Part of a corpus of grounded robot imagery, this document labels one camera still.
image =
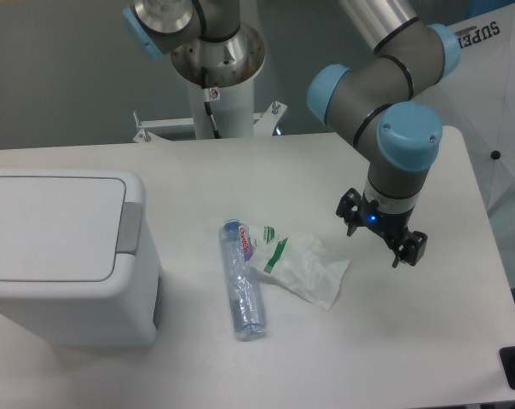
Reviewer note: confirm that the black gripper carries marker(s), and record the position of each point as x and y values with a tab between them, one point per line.
356	211

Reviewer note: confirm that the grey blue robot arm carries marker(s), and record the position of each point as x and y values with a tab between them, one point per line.
373	109

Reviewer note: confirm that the white trash can body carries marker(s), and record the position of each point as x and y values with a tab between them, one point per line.
121	310

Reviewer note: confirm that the white trash can lid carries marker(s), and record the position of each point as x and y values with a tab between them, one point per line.
55	229

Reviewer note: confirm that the crumpled white plastic bag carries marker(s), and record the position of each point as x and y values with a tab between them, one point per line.
299	262

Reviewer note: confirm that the crushed clear plastic bottle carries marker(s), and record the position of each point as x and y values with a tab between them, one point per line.
243	287

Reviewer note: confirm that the white umbrella with lettering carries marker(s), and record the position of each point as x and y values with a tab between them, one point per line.
480	94

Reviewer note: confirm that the grey lid push button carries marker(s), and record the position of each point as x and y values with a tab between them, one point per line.
129	228

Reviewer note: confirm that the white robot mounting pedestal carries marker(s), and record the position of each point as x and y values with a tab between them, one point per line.
220	82

